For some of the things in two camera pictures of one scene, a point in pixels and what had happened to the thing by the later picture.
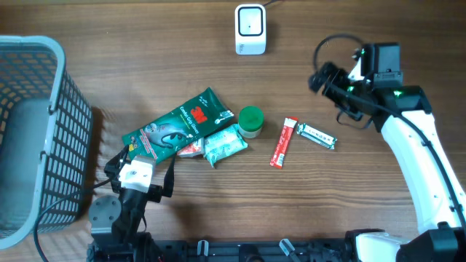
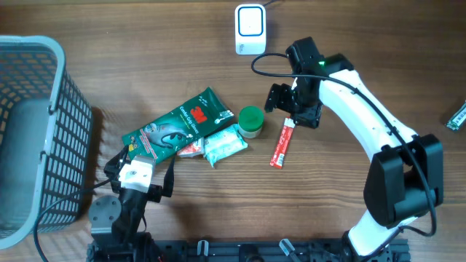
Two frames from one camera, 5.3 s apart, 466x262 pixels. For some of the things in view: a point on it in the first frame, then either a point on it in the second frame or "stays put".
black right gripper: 338,76 → 277,96
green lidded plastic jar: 250,121 stays put
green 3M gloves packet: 161,138 stays put
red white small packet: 194,150 stays put
